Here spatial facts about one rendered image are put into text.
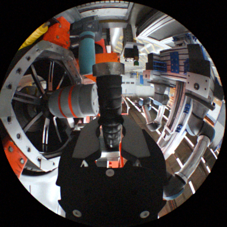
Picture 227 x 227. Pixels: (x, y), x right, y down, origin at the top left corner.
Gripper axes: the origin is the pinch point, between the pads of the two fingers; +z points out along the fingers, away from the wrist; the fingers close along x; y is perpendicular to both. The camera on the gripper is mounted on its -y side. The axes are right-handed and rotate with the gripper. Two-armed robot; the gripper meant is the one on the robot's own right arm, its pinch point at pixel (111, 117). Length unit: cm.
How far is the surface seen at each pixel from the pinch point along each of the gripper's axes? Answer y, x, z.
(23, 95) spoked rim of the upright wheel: -8.2, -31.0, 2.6
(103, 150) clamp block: 7.0, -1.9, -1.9
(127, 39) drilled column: -54, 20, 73
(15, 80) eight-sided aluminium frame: -11.8, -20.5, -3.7
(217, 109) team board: 27, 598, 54
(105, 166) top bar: 12.0, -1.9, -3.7
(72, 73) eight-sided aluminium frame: -11.9, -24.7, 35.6
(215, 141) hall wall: 342, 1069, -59
